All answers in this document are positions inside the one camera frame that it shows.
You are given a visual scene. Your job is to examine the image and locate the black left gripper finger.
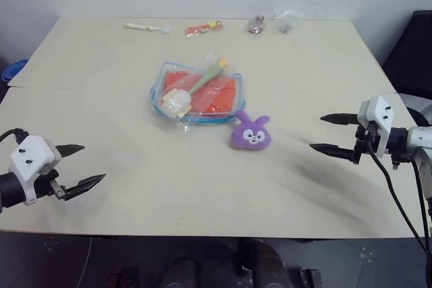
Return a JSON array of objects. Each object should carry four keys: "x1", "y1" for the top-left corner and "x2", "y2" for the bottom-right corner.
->
[
  {"x1": 55, "y1": 144, "x2": 86, "y2": 159},
  {"x1": 63, "y1": 173, "x2": 107, "y2": 202}
]

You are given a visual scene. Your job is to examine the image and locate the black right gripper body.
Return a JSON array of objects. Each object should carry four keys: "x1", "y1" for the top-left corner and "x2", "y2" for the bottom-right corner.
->
[{"x1": 352, "y1": 120, "x2": 381, "y2": 165}]

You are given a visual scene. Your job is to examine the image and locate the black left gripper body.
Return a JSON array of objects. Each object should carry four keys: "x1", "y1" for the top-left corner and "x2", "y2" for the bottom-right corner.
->
[{"x1": 34, "y1": 158, "x2": 70, "y2": 202}]

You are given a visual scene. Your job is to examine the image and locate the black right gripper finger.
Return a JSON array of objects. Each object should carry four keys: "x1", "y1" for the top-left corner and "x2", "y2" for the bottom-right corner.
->
[
  {"x1": 308, "y1": 142, "x2": 356, "y2": 162},
  {"x1": 319, "y1": 113, "x2": 360, "y2": 127}
]

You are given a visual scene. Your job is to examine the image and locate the purple bunny plush toy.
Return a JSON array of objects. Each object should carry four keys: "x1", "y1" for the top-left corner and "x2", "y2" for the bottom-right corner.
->
[{"x1": 229, "y1": 109, "x2": 273, "y2": 151}]

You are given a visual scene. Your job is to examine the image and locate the clear pouch with orange cloth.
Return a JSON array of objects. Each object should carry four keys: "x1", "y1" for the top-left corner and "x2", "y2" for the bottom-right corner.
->
[{"x1": 149, "y1": 61, "x2": 248, "y2": 127}]

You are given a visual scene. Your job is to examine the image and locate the orange cloth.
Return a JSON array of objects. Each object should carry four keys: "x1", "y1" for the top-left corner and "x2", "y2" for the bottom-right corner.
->
[{"x1": 161, "y1": 71, "x2": 239, "y2": 115}]

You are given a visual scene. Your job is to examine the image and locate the green-handled brush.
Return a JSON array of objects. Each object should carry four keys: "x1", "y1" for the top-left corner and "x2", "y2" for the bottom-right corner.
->
[{"x1": 159, "y1": 52, "x2": 238, "y2": 132}]

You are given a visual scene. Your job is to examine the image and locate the grey chair with black armrest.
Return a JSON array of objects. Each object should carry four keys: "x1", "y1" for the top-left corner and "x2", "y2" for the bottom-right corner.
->
[{"x1": 400, "y1": 93, "x2": 432, "y2": 125}]

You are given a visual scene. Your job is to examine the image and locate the blue plastic basin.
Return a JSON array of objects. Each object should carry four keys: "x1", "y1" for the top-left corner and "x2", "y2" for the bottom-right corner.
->
[{"x1": 1, "y1": 59, "x2": 30, "y2": 84}]

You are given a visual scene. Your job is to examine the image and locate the clear packet with small item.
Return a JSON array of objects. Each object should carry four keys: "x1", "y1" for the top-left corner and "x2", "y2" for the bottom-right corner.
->
[{"x1": 271, "y1": 7, "x2": 305, "y2": 35}]

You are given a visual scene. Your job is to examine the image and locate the brown item in clear packet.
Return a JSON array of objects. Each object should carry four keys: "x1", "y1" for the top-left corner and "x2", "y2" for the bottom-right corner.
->
[{"x1": 246, "y1": 13, "x2": 268, "y2": 35}]

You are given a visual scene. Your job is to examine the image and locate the dark rounded shape under table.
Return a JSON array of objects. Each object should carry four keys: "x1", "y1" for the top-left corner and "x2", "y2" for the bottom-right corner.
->
[{"x1": 235, "y1": 237, "x2": 292, "y2": 279}]

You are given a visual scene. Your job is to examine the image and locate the white toothbrush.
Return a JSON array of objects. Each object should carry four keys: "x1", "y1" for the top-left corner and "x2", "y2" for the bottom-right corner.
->
[{"x1": 122, "y1": 22, "x2": 171, "y2": 35}]

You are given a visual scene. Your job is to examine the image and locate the orange toy in clear packet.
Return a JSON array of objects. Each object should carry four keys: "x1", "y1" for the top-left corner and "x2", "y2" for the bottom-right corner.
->
[{"x1": 183, "y1": 20, "x2": 226, "y2": 40}]

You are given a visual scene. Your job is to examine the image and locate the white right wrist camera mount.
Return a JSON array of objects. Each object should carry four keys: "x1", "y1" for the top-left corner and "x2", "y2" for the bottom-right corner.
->
[{"x1": 357, "y1": 95, "x2": 393, "y2": 159}]

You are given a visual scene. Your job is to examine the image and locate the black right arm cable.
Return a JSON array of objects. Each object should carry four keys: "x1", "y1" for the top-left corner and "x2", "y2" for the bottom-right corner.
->
[{"x1": 367, "y1": 122, "x2": 432, "y2": 254}]

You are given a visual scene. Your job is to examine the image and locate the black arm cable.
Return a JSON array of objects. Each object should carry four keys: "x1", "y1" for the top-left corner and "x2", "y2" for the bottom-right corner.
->
[
  {"x1": 0, "y1": 127, "x2": 28, "y2": 144},
  {"x1": 367, "y1": 122, "x2": 432, "y2": 254}
]

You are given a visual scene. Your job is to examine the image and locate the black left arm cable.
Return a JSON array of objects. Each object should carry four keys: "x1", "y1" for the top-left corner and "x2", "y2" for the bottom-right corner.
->
[{"x1": 0, "y1": 127, "x2": 28, "y2": 144}]

